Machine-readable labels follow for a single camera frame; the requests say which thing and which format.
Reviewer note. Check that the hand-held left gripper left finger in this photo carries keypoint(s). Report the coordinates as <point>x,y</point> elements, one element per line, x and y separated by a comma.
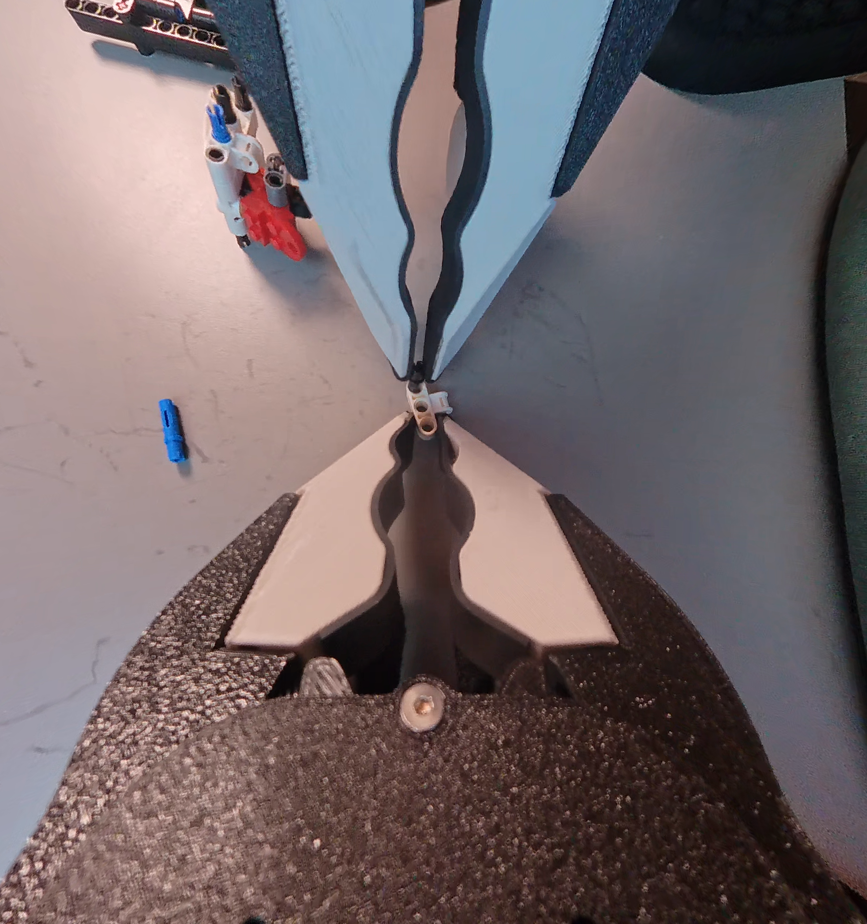
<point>311,571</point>

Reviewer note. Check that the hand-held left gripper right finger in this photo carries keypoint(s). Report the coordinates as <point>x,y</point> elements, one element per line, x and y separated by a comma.
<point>535,571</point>

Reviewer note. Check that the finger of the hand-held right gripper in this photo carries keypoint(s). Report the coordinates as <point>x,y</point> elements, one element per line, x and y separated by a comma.
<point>528,116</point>
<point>350,130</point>

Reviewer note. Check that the red white black brick subassembly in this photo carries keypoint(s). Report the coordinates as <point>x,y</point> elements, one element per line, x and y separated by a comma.
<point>253,188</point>

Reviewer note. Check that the blue toy pin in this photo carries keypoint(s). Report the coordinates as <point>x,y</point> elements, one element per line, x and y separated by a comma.
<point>172,430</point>

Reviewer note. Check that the white three-hole brick connector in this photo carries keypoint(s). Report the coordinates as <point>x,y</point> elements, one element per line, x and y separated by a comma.
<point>427,400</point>

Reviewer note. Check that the grey desk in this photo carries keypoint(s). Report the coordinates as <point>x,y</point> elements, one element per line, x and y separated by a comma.
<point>116,361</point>

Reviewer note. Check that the partly built toy brick vehicle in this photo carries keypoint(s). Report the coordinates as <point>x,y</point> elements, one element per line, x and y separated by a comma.
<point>145,22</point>

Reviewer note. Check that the black mesh office chair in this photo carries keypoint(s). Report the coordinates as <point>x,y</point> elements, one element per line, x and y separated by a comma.
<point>766,44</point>

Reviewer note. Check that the person's green sweater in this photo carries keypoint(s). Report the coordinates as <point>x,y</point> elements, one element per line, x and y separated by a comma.
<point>864,433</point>

